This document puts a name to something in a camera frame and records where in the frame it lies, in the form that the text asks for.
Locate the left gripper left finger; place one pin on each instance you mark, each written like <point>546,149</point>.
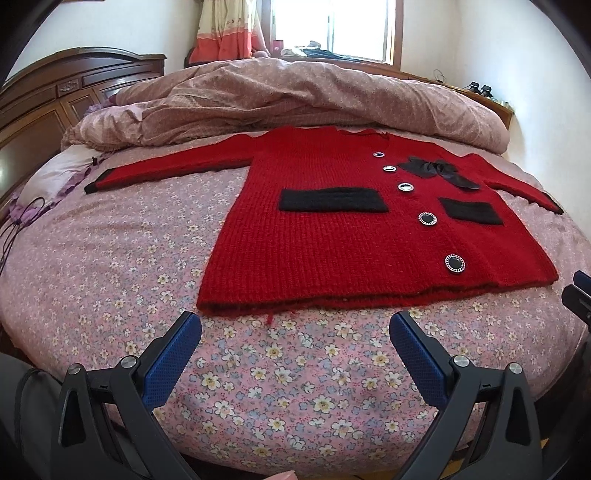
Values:
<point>84,444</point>

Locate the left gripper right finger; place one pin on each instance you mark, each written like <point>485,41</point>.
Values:
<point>507,444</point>

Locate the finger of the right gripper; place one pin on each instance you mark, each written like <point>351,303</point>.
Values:
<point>576,297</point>

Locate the red knit cardigan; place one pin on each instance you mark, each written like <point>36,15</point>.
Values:
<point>334,219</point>

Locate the wooden side ledge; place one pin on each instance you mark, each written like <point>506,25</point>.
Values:
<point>506,114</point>

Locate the white pillow purple trim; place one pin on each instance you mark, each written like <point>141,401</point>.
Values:
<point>53,181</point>

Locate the dark items on ledge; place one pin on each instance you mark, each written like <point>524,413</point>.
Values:
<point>482,90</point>

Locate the dark wooden headboard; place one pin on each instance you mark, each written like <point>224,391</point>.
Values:
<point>43,100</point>

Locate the pink floral duvet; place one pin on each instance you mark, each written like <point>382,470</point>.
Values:
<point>226,97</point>

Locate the window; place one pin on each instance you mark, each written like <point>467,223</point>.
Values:
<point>334,30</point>

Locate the cream and red curtain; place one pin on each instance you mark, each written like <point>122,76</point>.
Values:
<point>228,30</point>

